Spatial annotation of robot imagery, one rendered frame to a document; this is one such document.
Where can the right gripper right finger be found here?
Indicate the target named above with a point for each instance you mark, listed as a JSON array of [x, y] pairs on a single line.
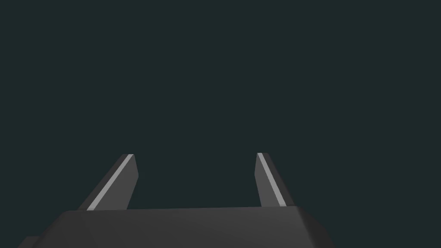
[[270, 187]]

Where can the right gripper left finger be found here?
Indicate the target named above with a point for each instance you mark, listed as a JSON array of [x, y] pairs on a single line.
[[115, 189]]

